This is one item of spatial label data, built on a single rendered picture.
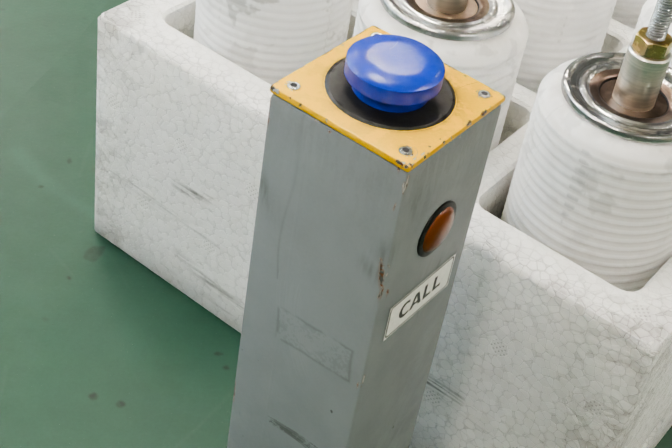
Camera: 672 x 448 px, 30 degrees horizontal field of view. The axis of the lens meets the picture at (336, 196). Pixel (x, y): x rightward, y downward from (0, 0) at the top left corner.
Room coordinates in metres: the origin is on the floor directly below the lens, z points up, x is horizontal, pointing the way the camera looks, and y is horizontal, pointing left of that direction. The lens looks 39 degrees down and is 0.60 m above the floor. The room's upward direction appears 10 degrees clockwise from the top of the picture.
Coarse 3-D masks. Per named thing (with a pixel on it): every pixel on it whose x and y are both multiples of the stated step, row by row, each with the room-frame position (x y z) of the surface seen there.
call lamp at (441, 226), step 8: (448, 208) 0.41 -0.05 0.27; (440, 216) 0.40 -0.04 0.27; (448, 216) 0.40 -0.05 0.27; (432, 224) 0.40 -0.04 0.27; (440, 224) 0.40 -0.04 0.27; (448, 224) 0.40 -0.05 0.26; (432, 232) 0.40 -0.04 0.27; (440, 232) 0.40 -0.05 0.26; (448, 232) 0.41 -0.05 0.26; (424, 240) 0.39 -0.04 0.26; (432, 240) 0.40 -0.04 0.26; (440, 240) 0.40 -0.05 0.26; (424, 248) 0.39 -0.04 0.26; (432, 248) 0.40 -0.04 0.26
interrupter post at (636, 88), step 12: (624, 60) 0.54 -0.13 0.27; (636, 60) 0.54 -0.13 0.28; (648, 60) 0.54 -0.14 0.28; (660, 60) 0.54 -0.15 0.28; (624, 72) 0.54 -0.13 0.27; (636, 72) 0.54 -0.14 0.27; (648, 72) 0.53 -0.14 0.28; (660, 72) 0.54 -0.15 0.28; (624, 84) 0.54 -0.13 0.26; (636, 84) 0.53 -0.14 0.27; (648, 84) 0.53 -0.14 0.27; (660, 84) 0.54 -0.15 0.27; (624, 96) 0.54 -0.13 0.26; (636, 96) 0.53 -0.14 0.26; (648, 96) 0.54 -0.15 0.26; (636, 108) 0.53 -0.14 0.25; (648, 108) 0.54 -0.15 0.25
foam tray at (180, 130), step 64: (192, 0) 0.68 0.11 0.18; (128, 64) 0.63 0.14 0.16; (192, 64) 0.61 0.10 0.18; (128, 128) 0.63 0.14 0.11; (192, 128) 0.60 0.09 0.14; (256, 128) 0.58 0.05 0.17; (512, 128) 0.63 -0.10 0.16; (128, 192) 0.63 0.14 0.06; (192, 192) 0.60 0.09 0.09; (256, 192) 0.57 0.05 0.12; (192, 256) 0.60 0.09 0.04; (512, 256) 0.49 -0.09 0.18; (448, 320) 0.50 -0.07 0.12; (512, 320) 0.48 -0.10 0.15; (576, 320) 0.46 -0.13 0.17; (640, 320) 0.46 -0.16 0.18; (448, 384) 0.49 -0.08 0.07; (512, 384) 0.47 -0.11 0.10; (576, 384) 0.46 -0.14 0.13; (640, 384) 0.44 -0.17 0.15
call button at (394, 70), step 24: (360, 48) 0.42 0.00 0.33; (384, 48) 0.43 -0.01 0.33; (408, 48) 0.43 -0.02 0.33; (360, 72) 0.41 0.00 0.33; (384, 72) 0.41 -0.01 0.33; (408, 72) 0.41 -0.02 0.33; (432, 72) 0.42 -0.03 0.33; (360, 96) 0.41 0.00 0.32; (384, 96) 0.40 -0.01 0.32; (408, 96) 0.40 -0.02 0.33; (432, 96) 0.41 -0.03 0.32
